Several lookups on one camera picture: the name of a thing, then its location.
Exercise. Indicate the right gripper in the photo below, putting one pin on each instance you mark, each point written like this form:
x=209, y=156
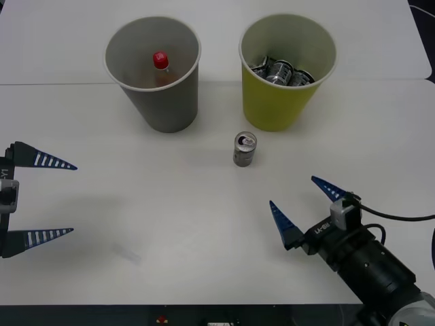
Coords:
x=321, y=237

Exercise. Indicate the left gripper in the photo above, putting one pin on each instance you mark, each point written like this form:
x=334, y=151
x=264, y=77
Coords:
x=7, y=168

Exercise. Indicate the silver and black drink can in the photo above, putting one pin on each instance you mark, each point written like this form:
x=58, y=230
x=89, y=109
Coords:
x=244, y=153

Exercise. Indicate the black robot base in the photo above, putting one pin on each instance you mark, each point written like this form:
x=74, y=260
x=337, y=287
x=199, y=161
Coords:
x=102, y=316

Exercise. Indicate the yellow-green plastic bin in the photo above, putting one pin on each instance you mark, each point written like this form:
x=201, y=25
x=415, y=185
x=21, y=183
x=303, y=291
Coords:
x=272, y=105

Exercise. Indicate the grey plastic bin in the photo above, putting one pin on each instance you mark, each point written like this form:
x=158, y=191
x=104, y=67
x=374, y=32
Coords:
x=170, y=105

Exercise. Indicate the red-capped plastic bottle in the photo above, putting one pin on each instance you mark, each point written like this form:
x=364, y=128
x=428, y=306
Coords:
x=160, y=60

